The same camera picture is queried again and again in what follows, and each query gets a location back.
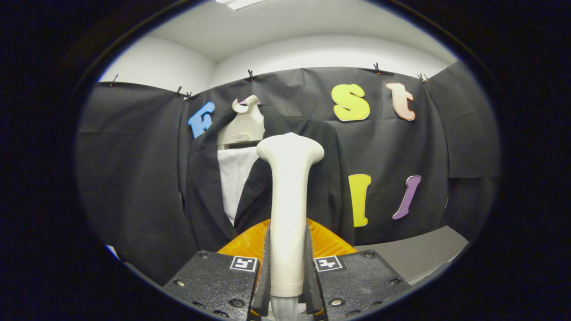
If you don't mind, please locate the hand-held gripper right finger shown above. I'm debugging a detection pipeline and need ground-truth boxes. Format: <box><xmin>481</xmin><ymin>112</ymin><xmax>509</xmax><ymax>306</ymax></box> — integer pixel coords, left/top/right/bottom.
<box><xmin>305</xmin><ymin>218</ymin><xmax>411</xmax><ymax>321</ymax></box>

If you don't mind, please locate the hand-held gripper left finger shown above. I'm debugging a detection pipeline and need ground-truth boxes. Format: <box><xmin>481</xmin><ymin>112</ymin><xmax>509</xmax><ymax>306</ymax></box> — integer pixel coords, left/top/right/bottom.
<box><xmin>163</xmin><ymin>218</ymin><xmax>272</xmax><ymax>321</ymax></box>

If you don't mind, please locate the white shirt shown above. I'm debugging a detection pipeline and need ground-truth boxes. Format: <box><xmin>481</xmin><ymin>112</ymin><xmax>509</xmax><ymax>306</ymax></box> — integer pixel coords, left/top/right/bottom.
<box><xmin>217</xmin><ymin>146</ymin><xmax>260</xmax><ymax>226</ymax></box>

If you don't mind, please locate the white garment steamer with hose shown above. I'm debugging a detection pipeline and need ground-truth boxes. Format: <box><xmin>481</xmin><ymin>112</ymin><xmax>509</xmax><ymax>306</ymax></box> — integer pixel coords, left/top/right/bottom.
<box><xmin>257</xmin><ymin>132</ymin><xmax>325</xmax><ymax>321</ymax></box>

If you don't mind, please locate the black suit jacket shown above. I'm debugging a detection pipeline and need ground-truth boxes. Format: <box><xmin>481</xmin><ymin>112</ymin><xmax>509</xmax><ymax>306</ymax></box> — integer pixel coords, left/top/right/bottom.
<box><xmin>181</xmin><ymin>105</ymin><xmax>355</xmax><ymax>252</ymax></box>

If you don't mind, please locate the grey cabinet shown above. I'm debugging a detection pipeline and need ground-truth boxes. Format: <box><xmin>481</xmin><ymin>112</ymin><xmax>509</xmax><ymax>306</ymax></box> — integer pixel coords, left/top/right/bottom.
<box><xmin>355</xmin><ymin>225</ymin><xmax>469</xmax><ymax>286</ymax></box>

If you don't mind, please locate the black backdrop cloth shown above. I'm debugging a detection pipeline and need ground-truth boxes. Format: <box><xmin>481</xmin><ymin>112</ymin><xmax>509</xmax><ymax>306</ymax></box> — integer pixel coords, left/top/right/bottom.
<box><xmin>76</xmin><ymin>60</ymin><xmax>500</xmax><ymax>286</ymax></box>

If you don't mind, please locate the row of backdrop clips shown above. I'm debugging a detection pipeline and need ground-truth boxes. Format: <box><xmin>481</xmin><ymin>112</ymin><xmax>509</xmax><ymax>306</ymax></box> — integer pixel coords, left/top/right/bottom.
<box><xmin>109</xmin><ymin>62</ymin><xmax>430</xmax><ymax>101</ymax></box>

